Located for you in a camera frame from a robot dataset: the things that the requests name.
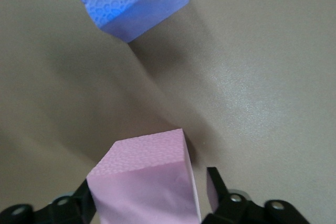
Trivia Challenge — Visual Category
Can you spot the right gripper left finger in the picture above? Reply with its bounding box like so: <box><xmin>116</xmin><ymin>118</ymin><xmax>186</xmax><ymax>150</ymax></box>
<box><xmin>0</xmin><ymin>179</ymin><xmax>97</xmax><ymax>224</ymax></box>

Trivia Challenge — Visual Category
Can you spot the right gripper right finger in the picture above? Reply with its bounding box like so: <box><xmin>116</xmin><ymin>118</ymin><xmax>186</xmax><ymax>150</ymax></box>
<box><xmin>203</xmin><ymin>166</ymin><xmax>312</xmax><ymax>224</ymax></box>

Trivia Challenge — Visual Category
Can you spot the pink foam cube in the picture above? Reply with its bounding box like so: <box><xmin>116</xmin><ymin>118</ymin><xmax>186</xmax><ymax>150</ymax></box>
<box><xmin>86</xmin><ymin>128</ymin><xmax>202</xmax><ymax>224</ymax></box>

